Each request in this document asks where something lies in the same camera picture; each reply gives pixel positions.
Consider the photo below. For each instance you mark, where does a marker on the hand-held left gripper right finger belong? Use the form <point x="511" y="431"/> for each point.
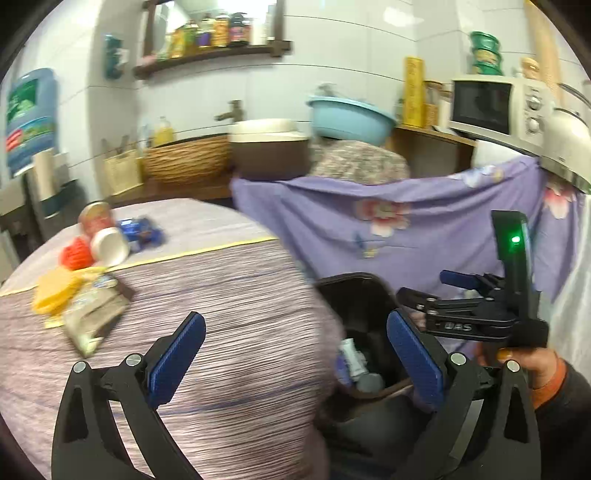
<point x="413" y="355"/>

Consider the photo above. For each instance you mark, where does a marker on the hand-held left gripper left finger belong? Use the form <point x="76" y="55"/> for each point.
<point x="178" y="355"/>

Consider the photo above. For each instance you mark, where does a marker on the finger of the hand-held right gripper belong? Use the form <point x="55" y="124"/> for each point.
<point x="418" y="304"/>
<point x="455" y="278"/>

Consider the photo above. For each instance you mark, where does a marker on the dark brown waste bin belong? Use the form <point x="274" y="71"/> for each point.
<point x="364" y="304"/>

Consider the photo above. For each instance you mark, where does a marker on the brown snack packet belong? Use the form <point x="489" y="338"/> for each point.
<point x="92" y="314"/>

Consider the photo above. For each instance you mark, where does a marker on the blue snack wrapper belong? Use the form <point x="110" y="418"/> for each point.
<point x="143" y="230"/>

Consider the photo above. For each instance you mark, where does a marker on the white paper cup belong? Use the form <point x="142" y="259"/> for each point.
<point x="108" y="244"/>

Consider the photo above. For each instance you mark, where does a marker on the orange mesh ball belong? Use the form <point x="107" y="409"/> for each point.
<point x="76" y="254"/>

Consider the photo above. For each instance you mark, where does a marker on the red tin can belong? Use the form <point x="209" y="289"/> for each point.
<point x="94" y="219"/>

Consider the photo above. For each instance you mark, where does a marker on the person's right forearm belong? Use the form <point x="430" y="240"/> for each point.
<point x="568" y="424"/>

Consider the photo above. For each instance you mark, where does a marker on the person's right hand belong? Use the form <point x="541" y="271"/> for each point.
<point x="542" y="374"/>

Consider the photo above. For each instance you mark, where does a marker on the purple floral sheet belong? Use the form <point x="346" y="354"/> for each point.
<point x="438" y="230"/>

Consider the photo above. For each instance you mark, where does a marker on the purple striped tablecloth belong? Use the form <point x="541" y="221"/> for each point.
<point x="231" y="323"/>

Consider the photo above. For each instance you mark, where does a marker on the white sheet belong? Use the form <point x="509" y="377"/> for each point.
<point x="572" y="277"/>

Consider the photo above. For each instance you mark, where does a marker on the wooden cabinet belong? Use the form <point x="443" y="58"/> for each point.
<point x="429" y="152"/>

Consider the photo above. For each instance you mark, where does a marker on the white cloth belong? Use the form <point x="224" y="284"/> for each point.
<point x="496" y="156"/>

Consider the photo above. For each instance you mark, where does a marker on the paisley cloth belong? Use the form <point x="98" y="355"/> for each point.
<point x="360" y="161"/>

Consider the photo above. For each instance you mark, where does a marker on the glass jar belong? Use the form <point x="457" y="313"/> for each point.
<point x="436" y="108"/>

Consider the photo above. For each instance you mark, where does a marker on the small clear bottle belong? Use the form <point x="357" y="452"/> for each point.
<point x="399" y="113"/>

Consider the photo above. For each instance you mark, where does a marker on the white microwave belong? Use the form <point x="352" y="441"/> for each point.
<point x="485" y="106"/>

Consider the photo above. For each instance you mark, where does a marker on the white electric kettle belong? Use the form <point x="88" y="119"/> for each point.
<point x="568" y="143"/>

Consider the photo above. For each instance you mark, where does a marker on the blue plastic basin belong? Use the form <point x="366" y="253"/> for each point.
<point x="351" y="122"/>

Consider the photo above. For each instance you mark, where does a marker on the yellow wrap roll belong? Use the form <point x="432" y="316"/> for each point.
<point x="413" y="92"/>

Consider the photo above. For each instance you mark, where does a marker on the beige chopstick holder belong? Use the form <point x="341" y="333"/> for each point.
<point x="122" y="173"/>

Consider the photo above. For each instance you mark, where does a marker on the teal holder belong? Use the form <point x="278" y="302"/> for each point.
<point x="67" y="198"/>

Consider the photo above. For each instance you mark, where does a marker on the woven basin sink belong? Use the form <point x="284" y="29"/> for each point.
<point x="189" y="159"/>

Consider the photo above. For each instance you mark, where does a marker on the brown cream rice cooker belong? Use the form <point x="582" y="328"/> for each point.
<point x="270" y="152"/>

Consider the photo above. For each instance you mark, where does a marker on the bundle of chopsticks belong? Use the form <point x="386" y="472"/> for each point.
<point x="122" y="145"/>

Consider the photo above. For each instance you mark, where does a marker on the yellow soap bottle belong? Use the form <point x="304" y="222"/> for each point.
<point x="163" y="134"/>

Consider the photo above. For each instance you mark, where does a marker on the clear plastic bag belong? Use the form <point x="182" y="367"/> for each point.
<point x="328" y="90"/>

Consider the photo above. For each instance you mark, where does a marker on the brass faucet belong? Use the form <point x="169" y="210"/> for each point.
<point x="231" y="110"/>

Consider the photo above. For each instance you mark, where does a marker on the tall paper cup stack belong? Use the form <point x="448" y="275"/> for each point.
<point x="547" y="41"/>

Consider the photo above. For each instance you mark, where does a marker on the blue water jug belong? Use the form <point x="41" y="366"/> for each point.
<point x="32" y="120"/>

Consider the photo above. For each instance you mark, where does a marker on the small pink pot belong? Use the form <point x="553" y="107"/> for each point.
<point x="147" y="61"/>

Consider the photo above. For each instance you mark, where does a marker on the wooden framed mirror shelf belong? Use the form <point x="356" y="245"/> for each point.
<point x="207" y="57"/>

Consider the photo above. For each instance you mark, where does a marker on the yellow seasoning packet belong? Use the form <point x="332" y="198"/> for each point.
<point x="176" y="44"/>

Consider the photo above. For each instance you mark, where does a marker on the green capped oil bottle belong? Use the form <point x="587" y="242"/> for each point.
<point x="190" y="38"/>

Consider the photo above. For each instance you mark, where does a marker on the purple label bottle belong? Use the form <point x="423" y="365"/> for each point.
<point x="205" y="33"/>

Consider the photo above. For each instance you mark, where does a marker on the amber sauce bottle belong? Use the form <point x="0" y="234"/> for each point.
<point x="221" y="31"/>

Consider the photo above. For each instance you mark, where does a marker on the green wall packet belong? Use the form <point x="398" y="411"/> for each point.
<point x="114" y="55"/>

